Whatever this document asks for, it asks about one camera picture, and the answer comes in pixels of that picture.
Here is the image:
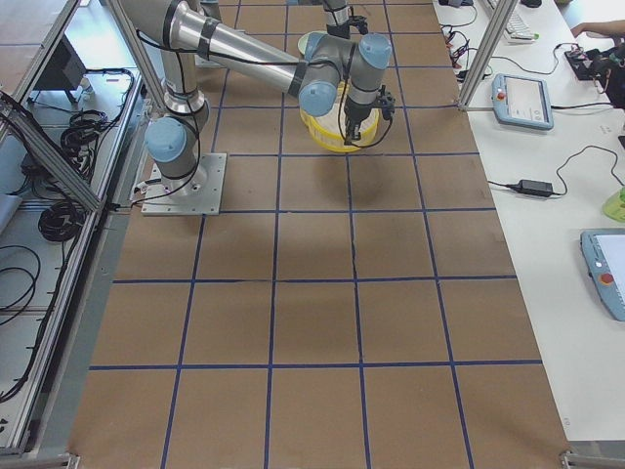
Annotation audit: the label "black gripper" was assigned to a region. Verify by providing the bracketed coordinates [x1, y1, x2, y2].
[341, 85, 396, 143]

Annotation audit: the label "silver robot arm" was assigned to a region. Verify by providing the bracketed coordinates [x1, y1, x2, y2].
[121, 1, 395, 201]
[321, 0, 369, 39]

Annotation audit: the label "centre yellow bamboo steamer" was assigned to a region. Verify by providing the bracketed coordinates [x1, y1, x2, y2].
[299, 82, 380, 153]

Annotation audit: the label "light green plate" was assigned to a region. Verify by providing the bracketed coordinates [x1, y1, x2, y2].
[297, 30, 325, 57]

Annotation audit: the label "upper teach pendant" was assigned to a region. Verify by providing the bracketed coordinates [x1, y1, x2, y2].
[491, 73, 554, 131]

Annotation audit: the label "teach pendant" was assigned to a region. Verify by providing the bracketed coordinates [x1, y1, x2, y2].
[580, 229, 624, 321]
[491, 73, 554, 131]

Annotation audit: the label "white keyboard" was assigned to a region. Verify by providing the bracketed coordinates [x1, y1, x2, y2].
[504, 12, 539, 43]

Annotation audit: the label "black power brick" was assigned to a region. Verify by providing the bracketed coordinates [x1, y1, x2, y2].
[506, 179, 555, 197]

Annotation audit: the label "black electronics board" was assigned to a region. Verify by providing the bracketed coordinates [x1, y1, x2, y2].
[564, 47, 604, 81]

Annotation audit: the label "green plastic object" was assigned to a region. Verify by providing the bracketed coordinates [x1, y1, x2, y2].
[602, 187, 625, 223]

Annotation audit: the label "lower teach pendant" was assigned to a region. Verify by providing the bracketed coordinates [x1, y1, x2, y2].
[580, 229, 624, 321]

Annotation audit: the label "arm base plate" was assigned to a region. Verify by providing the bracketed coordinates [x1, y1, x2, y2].
[141, 152, 228, 216]

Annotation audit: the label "aluminium frame post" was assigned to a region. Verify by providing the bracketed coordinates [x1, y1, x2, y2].
[457, 0, 517, 110]

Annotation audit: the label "black box under frame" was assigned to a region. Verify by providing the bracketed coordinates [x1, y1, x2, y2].
[33, 34, 87, 104]

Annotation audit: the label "coiled black cables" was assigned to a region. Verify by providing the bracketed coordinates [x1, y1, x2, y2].
[37, 109, 121, 244]

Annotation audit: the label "aluminium frame rail left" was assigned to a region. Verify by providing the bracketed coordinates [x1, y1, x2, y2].
[1, 91, 104, 213]

